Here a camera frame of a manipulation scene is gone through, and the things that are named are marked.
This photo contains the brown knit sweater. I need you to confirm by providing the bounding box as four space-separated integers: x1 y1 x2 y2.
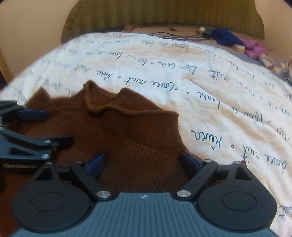
1 81 189 236

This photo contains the white script-print bedspread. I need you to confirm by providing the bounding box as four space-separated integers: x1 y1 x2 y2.
1 33 291 236

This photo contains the olive green upholstered headboard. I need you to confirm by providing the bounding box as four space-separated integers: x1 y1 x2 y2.
61 0 265 43

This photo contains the purple garment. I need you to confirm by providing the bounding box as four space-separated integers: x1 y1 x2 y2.
240 38 268 59

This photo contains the dark blue garment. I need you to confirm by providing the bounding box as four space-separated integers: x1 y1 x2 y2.
210 29 244 46

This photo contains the black charging cable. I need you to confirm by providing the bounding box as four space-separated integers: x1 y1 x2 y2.
124 24 206 42

